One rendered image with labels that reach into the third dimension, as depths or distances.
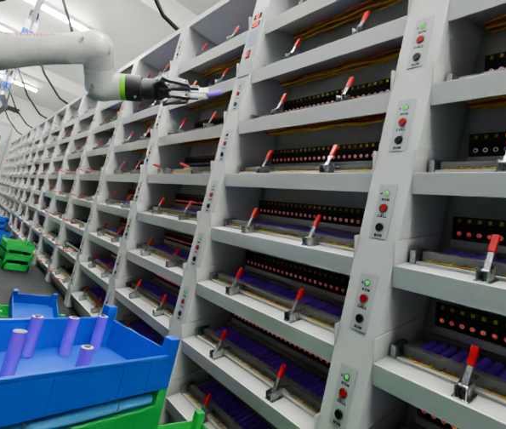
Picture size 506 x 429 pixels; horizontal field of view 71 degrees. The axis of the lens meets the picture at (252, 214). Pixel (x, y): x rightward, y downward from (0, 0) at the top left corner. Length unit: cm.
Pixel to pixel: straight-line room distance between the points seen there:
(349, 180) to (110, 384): 66
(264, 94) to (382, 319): 97
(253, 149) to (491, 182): 86
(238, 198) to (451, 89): 79
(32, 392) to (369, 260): 64
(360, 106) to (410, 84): 13
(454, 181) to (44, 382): 74
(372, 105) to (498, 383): 64
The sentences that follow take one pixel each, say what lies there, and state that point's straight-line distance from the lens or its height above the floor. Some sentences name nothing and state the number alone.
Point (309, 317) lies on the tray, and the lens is 100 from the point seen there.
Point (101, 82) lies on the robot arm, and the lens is 140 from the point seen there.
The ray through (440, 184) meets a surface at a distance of 81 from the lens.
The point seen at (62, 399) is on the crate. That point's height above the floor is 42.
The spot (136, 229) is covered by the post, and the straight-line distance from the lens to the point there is 192.
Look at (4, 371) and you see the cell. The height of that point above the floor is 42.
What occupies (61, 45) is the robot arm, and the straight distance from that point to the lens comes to 136.
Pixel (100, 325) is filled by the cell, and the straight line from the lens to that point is 74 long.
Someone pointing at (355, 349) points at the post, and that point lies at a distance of 83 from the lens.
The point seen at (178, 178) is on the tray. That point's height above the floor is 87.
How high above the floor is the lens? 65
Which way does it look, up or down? 5 degrees up
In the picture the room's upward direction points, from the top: 14 degrees clockwise
